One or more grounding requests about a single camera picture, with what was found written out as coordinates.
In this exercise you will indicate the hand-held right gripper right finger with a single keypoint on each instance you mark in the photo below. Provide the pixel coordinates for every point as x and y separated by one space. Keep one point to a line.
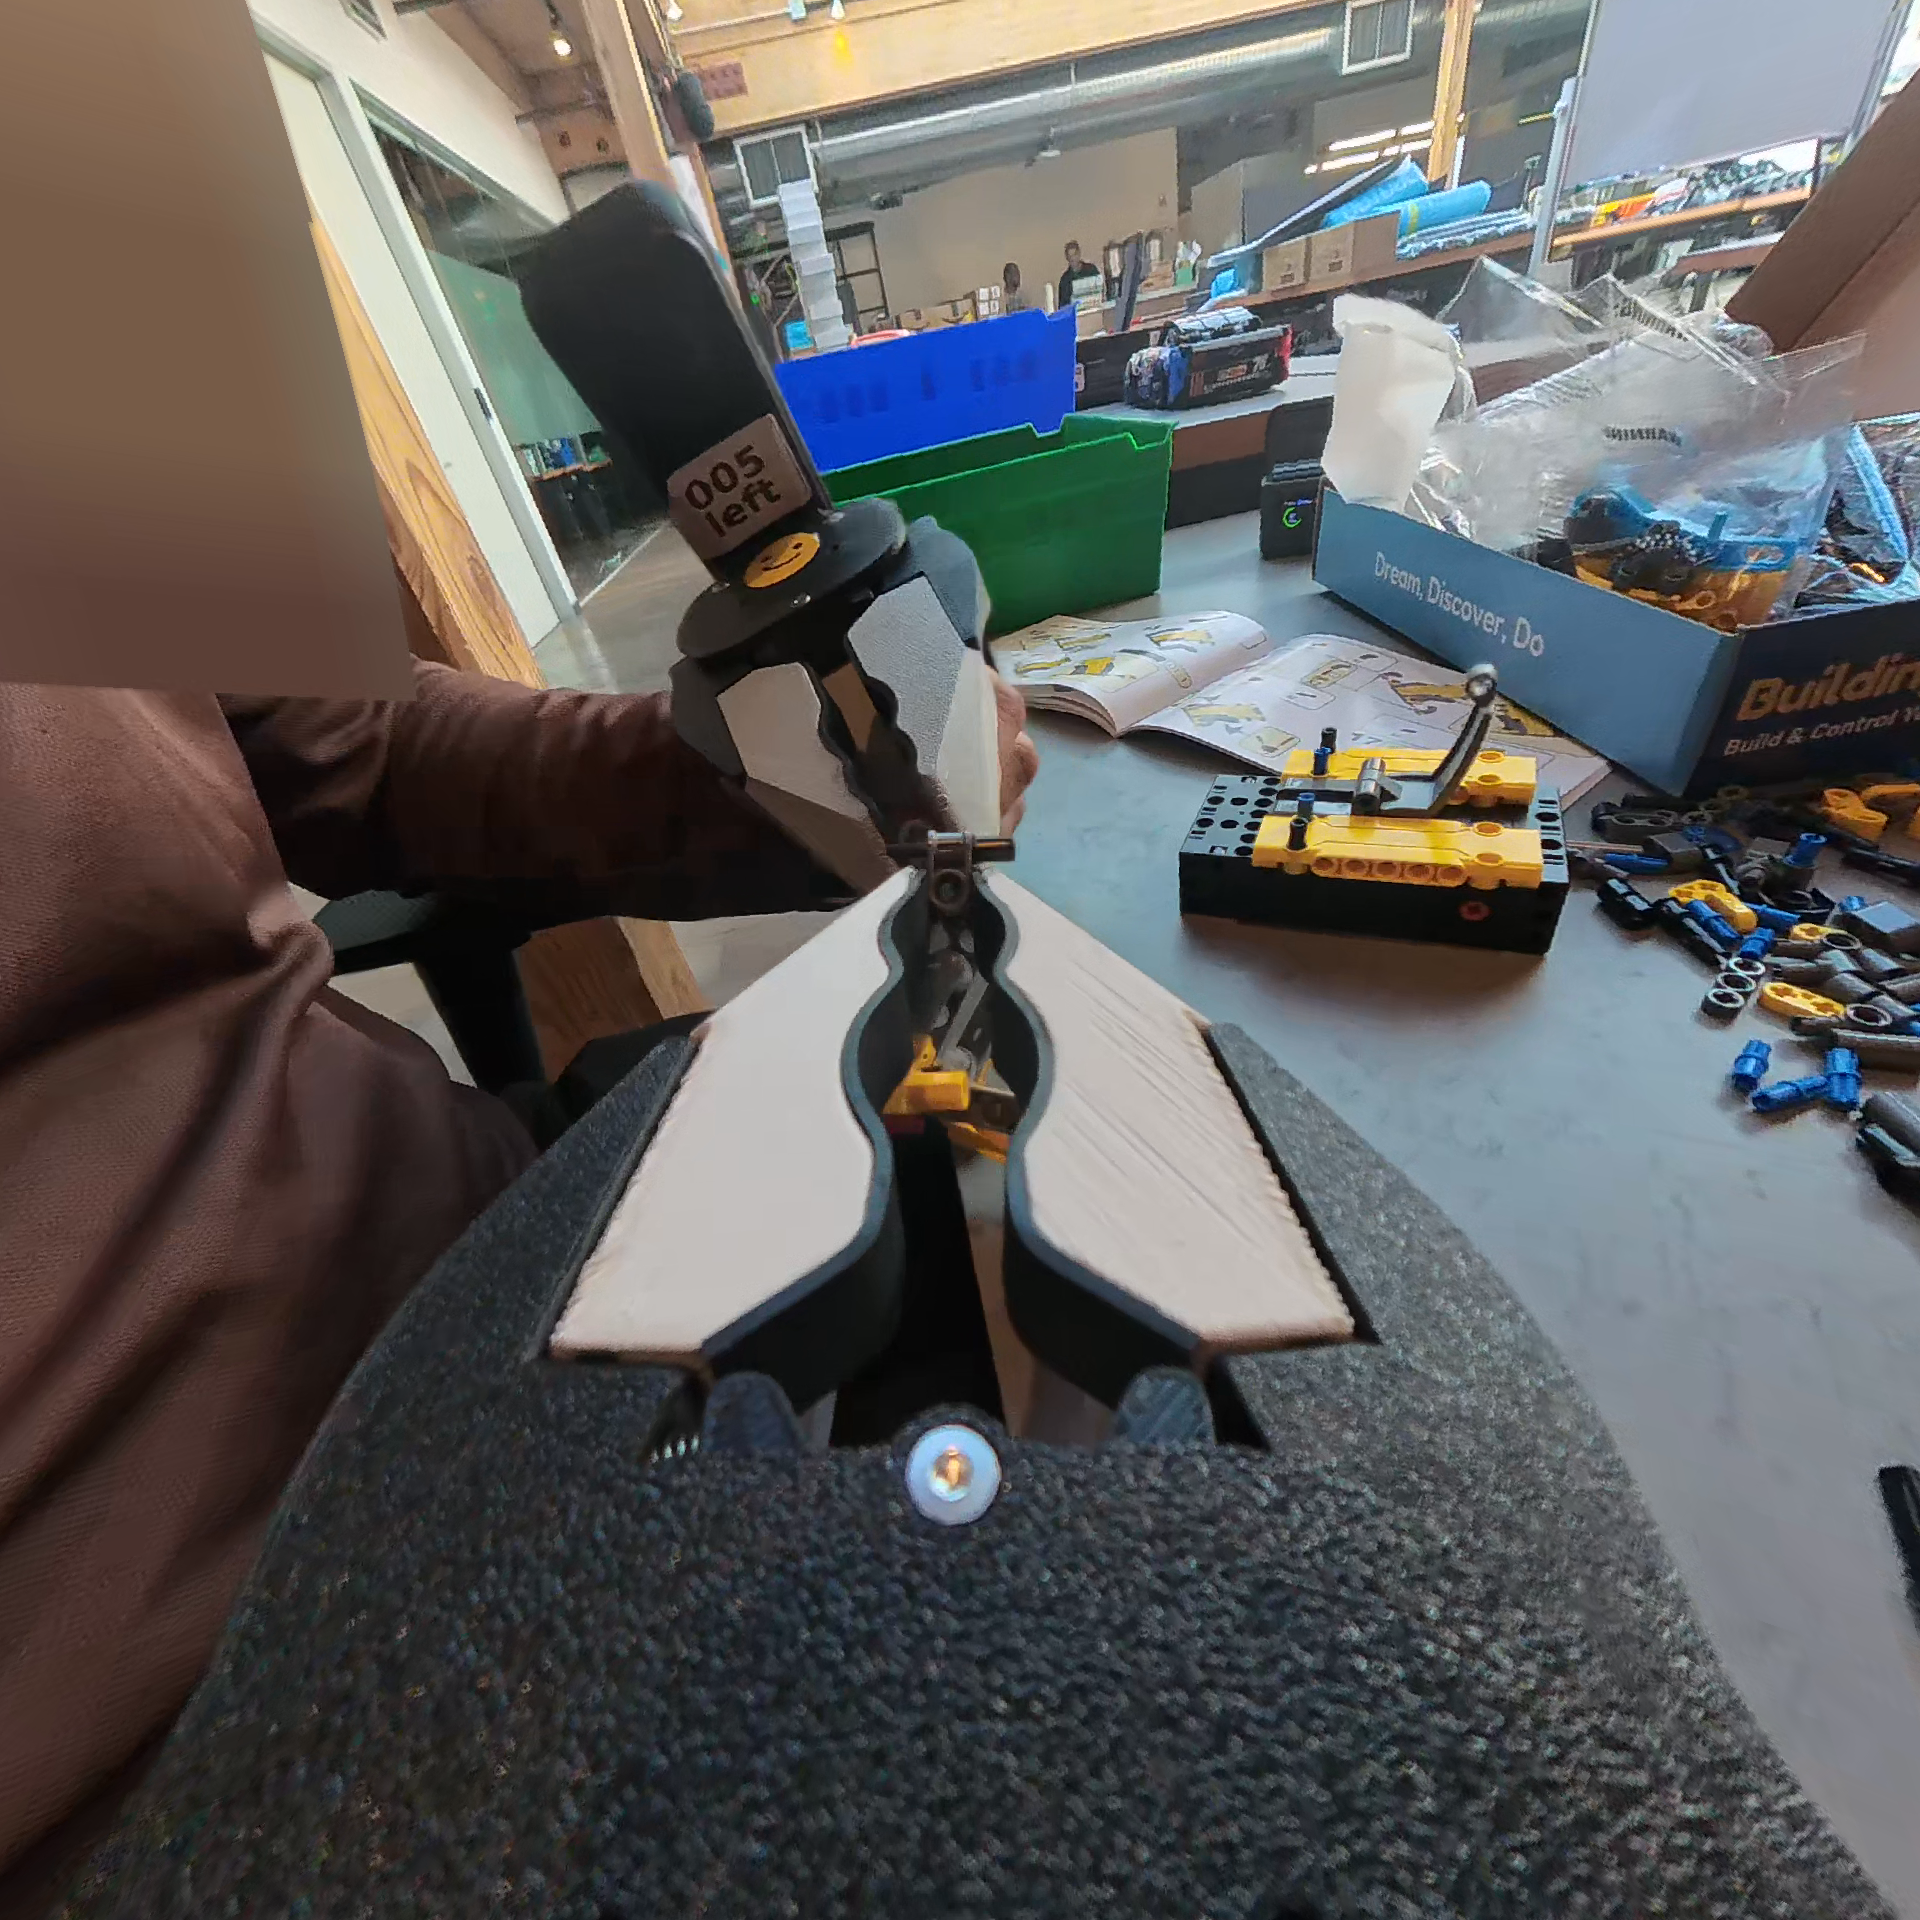
1186 1186

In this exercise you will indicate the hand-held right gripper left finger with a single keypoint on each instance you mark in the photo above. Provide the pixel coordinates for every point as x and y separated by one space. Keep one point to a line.
720 1186

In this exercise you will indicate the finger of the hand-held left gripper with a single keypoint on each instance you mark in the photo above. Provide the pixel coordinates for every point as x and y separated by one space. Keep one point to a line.
788 735
931 646

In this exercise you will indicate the yellow grey toy vehicle assembly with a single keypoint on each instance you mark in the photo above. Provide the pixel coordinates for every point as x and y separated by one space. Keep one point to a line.
949 886

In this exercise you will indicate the person's left forearm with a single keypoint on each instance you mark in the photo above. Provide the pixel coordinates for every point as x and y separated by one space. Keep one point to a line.
495 797

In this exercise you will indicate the person's left hand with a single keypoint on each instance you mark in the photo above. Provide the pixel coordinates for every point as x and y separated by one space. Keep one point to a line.
1021 758

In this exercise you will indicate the green plastic bin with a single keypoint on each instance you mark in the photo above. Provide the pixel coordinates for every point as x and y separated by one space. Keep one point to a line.
1036 525

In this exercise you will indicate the blue plastic bin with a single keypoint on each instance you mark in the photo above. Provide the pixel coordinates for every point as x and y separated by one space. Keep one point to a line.
931 391

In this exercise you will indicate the open instruction booklet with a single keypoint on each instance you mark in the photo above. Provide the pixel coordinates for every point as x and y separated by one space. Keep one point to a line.
1199 677

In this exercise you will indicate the wooden panel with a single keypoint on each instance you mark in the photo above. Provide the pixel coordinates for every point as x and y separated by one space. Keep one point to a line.
434 569

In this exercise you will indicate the black battery box yellow beams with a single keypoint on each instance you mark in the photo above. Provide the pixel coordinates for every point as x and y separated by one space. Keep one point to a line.
1381 893

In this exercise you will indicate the black office chair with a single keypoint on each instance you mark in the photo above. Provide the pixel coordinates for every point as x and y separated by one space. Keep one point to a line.
449 959

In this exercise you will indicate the black charger block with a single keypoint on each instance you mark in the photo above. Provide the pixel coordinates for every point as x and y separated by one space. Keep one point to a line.
1291 511

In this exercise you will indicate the black tool bag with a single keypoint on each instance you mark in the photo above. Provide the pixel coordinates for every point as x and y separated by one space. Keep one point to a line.
1208 366

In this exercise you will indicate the person's brown shirt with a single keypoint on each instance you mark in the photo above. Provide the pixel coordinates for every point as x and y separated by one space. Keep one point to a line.
179 1126

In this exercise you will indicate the blue cardboard kit box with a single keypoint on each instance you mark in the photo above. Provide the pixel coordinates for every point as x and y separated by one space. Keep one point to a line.
1501 631

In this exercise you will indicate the pile of small building pieces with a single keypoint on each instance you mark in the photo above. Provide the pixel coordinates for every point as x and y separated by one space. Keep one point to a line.
1801 932

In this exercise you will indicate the clear bag of blue parts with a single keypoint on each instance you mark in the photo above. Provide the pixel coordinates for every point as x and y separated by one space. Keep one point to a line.
1577 449

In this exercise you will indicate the white screen panel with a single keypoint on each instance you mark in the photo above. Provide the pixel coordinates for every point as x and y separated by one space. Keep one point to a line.
1725 68

